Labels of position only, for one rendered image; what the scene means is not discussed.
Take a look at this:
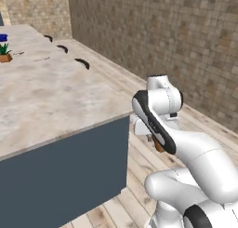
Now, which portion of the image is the brown-handled pizza cutter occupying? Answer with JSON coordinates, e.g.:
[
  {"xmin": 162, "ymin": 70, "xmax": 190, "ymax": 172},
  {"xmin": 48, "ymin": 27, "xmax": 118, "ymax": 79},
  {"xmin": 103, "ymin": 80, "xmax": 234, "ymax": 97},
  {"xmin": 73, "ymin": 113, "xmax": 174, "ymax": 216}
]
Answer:
[{"xmin": 151, "ymin": 134, "xmax": 165, "ymax": 153}]

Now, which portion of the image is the green plant in brown pot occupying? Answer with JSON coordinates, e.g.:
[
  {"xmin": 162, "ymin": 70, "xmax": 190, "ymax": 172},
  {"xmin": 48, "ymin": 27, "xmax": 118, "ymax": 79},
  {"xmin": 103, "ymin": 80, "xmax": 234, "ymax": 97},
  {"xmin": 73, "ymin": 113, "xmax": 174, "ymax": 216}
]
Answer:
[{"xmin": 0, "ymin": 42, "xmax": 14, "ymax": 64}]

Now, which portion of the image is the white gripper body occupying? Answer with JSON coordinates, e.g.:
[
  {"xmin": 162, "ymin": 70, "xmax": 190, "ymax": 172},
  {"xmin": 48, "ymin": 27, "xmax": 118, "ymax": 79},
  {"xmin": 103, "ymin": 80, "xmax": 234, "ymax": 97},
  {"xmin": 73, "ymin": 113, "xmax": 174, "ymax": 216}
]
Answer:
[{"xmin": 133, "ymin": 113, "xmax": 153, "ymax": 137}]

